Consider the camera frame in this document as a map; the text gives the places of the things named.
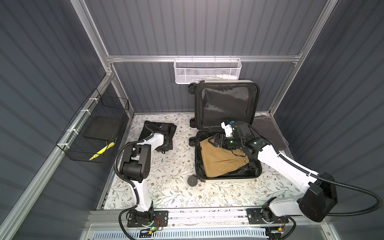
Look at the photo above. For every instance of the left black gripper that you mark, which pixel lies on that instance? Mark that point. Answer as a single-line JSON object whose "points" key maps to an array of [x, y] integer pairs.
{"points": [[170, 147]]}

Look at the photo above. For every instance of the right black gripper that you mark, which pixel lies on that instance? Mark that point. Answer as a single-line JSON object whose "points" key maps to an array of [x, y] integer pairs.
{"points": [[220, 144]]}

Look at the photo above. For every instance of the black t-shirt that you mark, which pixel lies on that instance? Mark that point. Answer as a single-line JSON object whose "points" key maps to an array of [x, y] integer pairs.
{"points": [[153, 128]]}

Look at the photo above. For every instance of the tan shorts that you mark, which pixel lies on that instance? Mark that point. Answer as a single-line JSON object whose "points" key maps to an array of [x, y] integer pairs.
{"points": [[218, 161]]}

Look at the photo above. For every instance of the black carry-on suitcase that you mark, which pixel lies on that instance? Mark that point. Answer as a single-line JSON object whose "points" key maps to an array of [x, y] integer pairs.
{"points": [[215, 102]]}

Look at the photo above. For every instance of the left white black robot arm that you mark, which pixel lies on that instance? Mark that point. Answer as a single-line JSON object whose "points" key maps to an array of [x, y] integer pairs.
{"points": [[133, 164]]}

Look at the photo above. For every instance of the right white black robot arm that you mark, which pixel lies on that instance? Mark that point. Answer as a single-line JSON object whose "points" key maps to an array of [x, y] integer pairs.
{"points": [[318, 192]]}

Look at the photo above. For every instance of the grey folded towel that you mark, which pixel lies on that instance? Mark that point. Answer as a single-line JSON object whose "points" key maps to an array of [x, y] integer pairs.
{"points": [[267, 126]]}

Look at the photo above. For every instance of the yellow black striped item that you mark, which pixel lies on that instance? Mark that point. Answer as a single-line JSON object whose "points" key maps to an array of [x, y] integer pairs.
{"points": [[102, 151]]}

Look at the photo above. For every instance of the white tube in basket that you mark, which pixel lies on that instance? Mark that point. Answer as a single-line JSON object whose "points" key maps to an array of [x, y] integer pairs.
{"points": [[226, 77]]}

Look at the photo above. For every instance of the black flat pad in basket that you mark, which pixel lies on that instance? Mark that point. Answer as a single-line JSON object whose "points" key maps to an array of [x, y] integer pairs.
{"points": [[102, 128]]}

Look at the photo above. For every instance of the white perforated vent panel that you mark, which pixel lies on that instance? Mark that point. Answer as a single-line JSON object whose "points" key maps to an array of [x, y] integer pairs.
{"points": [[203, 234]]}

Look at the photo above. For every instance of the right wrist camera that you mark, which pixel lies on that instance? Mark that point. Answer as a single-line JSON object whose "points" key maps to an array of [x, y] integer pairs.
{"points": [[228, 128]]}

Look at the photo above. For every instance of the white wire mesh basket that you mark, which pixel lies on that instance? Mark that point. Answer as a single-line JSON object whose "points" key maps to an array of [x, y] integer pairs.
{"points": [[194, 70]]}

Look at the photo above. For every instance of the black wire mesh basket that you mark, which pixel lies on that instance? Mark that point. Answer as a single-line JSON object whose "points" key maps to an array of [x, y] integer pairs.
{"points": [[81, 149]]}

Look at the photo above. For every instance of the aluminium front rail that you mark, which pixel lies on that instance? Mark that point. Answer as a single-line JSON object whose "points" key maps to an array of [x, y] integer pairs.
{"points": [[184, 218]]}

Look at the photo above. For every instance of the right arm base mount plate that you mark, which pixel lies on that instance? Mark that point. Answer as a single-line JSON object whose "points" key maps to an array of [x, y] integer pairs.
{"points": [[264, 216]]}

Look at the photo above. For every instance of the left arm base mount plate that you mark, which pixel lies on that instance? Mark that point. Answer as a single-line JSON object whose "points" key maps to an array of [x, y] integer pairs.
{"points": [[147, 219]]}

